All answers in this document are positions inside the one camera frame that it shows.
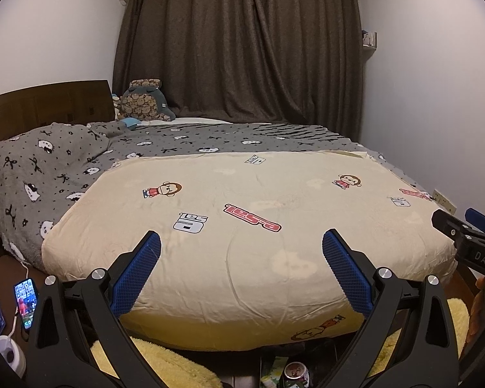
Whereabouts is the patterned plush toy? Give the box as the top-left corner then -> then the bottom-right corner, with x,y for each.
112,79 -> 176,123

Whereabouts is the black trash bin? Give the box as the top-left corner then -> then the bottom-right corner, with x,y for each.
222,351 -> 322,388

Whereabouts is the smartphone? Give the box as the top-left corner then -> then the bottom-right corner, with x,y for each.
14,278 -> 39,329

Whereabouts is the red round tin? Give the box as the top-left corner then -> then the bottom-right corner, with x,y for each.
284,361 -> 311,385

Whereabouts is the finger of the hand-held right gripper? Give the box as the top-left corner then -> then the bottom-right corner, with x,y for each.
431,209 -> 471,245
465,208 -> 485,236

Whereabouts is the white wall shelf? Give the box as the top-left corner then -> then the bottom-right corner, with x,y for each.
361,28 -> 379,51

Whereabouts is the wall outlet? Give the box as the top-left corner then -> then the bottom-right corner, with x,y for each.
433,189 -> 457,215

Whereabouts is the yellow fluffy rug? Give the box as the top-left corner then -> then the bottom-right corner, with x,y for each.
91,297 -> 469,388

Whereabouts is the dark brown curtain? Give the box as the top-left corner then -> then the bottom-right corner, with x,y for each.
112,0 -> 364,140

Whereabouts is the white pillow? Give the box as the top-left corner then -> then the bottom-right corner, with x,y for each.
149,117 -> 233,126

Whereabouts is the cream printed blanket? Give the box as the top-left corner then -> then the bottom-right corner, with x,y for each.
41,150 -> 458,352

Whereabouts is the person's right hand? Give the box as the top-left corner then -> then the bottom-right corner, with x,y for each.
471,277 -> 485,334

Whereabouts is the grey printed blanket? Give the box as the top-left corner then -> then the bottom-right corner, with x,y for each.
0,121 -> 389,271

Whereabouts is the wooden headboard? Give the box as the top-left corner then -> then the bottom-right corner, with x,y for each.
0,80 -> 116,146

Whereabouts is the white round device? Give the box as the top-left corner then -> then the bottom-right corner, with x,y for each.
0,335 -> 27,378

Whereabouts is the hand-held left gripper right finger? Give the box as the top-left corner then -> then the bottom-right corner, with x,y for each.
321,228 -> 459,388

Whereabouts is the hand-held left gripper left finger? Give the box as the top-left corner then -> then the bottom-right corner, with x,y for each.
24,230 -> 164,388

